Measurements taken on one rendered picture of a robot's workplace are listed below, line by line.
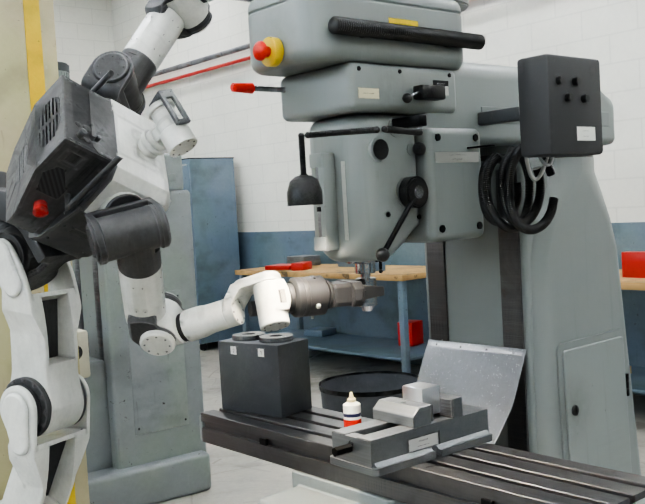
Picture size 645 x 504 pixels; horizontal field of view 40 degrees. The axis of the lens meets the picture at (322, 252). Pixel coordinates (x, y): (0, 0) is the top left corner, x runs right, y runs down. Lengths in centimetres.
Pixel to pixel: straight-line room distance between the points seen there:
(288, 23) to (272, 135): 731
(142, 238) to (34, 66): 180
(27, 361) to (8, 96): 150
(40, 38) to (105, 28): 853
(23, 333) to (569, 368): 130
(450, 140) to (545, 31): 487
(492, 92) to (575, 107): 27
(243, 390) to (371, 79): 92
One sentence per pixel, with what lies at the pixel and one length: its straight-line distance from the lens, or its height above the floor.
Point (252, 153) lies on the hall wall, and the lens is 942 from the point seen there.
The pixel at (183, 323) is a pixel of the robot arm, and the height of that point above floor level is 120.
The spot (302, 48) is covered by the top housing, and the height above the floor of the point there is 175.
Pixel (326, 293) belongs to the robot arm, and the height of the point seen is 125.
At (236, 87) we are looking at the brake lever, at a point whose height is 170.
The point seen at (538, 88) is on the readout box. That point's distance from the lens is 193.
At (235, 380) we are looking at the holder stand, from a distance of 238.
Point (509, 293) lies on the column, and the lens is 220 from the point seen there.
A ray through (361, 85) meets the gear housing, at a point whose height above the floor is 168.
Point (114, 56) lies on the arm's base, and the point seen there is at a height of 180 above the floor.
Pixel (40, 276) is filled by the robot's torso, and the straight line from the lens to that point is 215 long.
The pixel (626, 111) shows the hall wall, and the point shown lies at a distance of 646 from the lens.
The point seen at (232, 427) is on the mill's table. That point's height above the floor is 89.
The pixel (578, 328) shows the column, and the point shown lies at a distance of 231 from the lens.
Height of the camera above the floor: 144
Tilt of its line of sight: 3 degrees down
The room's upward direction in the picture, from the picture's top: 3 degrees counter-clockwise
